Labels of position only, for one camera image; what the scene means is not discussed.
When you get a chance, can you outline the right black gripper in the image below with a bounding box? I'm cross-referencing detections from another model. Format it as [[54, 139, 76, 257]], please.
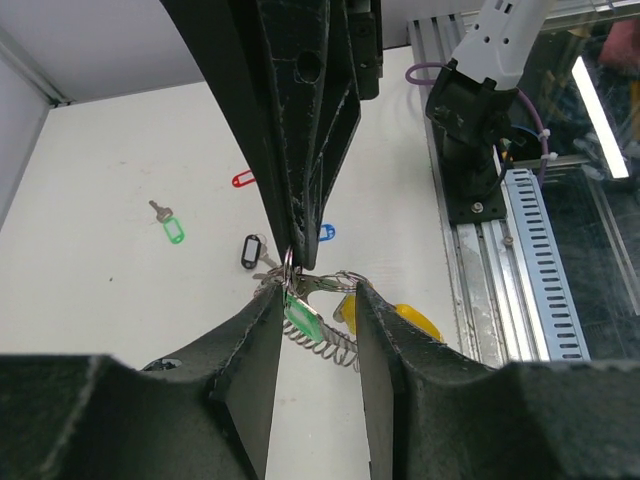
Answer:
[[162, 0, 383, 270]]

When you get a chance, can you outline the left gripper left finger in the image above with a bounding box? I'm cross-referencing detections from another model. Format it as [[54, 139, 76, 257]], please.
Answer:
[[1, 286, 283, 479]]

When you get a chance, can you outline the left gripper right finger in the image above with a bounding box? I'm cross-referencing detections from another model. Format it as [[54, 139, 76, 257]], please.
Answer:
[[356, 284, 639, 479]]

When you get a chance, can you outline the keyring with yellow handle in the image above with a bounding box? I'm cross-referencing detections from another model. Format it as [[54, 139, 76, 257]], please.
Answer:
[[252, 244, 445, 372]]

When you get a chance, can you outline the yellow tag key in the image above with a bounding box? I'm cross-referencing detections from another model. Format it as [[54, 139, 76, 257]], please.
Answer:
[[333, 294, 356, 335]]

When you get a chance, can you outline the bright green tag key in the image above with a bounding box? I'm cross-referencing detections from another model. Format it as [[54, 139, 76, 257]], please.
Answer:
[[284, 292, 324, 343]]

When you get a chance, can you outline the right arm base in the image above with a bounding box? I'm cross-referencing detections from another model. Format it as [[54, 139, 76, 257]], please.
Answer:
[[425, 59, 517, 225]]

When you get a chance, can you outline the red tag key upper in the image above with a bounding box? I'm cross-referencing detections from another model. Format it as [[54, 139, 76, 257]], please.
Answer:
[[231, 170, 256, 188]]

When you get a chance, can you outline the light green tag key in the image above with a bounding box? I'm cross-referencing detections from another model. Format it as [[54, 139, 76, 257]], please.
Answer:
[[149, 200, 185, 245]]

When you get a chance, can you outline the blue tag key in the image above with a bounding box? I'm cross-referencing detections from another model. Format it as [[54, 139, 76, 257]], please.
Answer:
[[319, 223, 336, 242]]

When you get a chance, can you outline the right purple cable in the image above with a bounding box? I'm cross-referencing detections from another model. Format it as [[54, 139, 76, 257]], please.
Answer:
[[403, 62, 561, 189]]

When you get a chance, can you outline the white slotted cable duct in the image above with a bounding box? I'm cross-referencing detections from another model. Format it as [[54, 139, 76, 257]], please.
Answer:
[[506, 169, 591, 361]]

